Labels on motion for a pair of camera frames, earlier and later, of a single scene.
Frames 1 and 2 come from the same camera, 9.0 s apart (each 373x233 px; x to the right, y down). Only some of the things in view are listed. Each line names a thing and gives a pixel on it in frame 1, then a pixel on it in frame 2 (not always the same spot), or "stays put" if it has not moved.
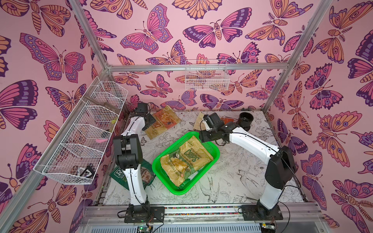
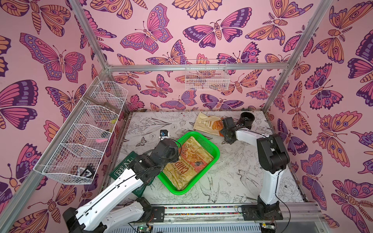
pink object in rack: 101,140 stays put
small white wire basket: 205,80 stays put
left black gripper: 153,120 -> 176,154
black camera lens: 245,119 stays put
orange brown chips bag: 165,118 -> 193,158
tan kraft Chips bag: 197,154 -> 179,173
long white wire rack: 77,158 stays put
